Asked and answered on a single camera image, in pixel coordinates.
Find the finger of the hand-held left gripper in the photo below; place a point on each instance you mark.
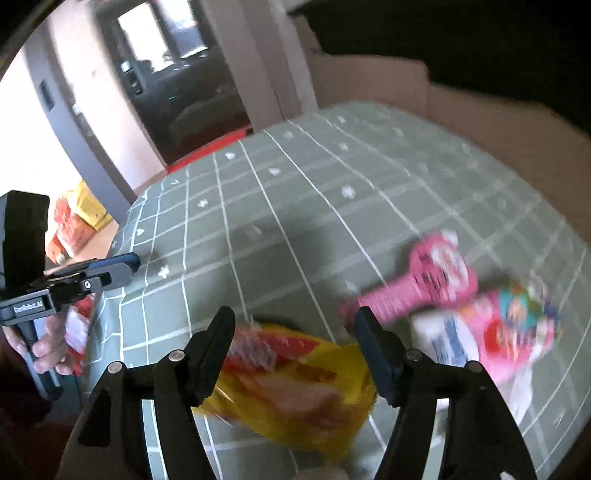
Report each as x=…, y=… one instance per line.
x=85, y=284
x=122, y=264

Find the red carton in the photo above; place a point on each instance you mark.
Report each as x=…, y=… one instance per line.
x=67, y=230

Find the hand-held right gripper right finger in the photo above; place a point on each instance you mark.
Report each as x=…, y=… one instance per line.
x=374, y=350

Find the dark wall switch panel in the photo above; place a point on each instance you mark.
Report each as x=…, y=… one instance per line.
x=46, y=94

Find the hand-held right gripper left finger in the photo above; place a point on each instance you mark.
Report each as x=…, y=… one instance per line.
x=217, y=350

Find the white blue packet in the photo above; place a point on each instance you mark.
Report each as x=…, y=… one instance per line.
x=443, y=337

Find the dark sofa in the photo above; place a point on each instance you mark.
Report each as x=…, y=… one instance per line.
x=203, y=120

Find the window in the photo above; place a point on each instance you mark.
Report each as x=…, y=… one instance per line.
x=161, y=32

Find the green checked mat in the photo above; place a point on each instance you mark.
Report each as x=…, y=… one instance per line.
x=300, y=198

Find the person's left forearm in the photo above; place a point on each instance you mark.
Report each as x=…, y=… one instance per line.
x=18, y=415

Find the pink colourful snack packet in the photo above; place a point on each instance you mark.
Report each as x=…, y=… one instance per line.
x=503, y=323

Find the yellow red snack packet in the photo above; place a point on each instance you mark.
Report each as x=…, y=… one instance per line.
x=295, y=401

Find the person's left hand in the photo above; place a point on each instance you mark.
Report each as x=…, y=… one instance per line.
x=53, y=344

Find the yellow carton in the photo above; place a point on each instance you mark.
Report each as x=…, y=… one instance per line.
x=94, y=207

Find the brown cardboard box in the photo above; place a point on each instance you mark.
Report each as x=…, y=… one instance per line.
x=369, y=78

